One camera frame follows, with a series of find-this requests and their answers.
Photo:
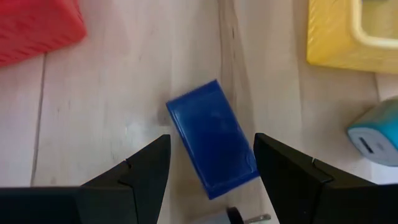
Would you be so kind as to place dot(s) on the yellow plastic basket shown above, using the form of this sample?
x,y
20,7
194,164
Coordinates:
x,y
335,34

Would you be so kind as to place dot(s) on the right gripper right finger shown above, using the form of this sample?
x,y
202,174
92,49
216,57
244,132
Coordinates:
x,y
298,193

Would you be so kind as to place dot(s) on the red plastic basket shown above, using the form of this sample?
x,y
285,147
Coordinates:
x,y
34,28

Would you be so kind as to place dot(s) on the teal white wall charger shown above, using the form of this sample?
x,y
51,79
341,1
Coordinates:
x,y
377,137

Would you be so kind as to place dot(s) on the navy blue rectangular box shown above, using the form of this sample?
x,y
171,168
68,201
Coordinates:
x,y
214,140

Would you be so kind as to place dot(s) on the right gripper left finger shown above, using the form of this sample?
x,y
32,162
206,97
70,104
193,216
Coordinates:
x,y
140,193

